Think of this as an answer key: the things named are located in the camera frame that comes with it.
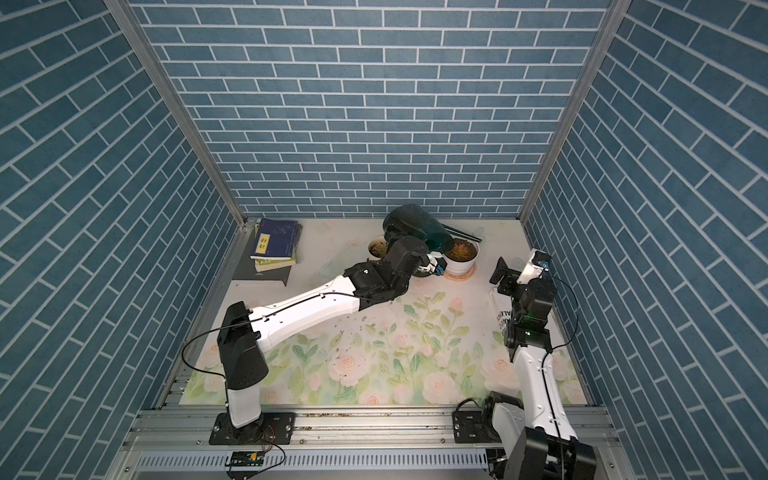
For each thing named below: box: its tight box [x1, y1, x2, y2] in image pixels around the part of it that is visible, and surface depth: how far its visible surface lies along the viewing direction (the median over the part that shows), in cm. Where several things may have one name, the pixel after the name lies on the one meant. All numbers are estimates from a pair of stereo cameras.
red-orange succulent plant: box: [450, 243, 471, 259], surface depth 100 cm
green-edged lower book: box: [255, 255, 297, 272], surface depth 101 cm
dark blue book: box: [250, 218, 299, 260], surface depth 106 cm
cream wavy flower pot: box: [367, 236, 390, 261], surface depth 103 cm
